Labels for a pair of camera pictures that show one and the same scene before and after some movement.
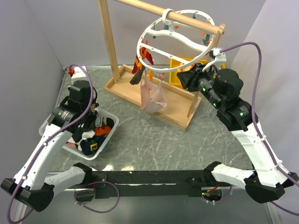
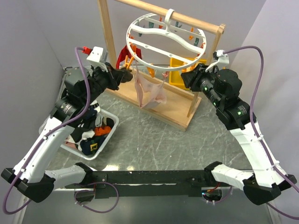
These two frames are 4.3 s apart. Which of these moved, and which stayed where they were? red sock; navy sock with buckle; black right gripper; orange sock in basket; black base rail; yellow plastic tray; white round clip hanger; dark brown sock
Moved: white round clip hanger; red sock; dark brown sock
Stayed: yellow plastic tray; navy sock with buckle; black right gripper; orange sock in basket; black base rail
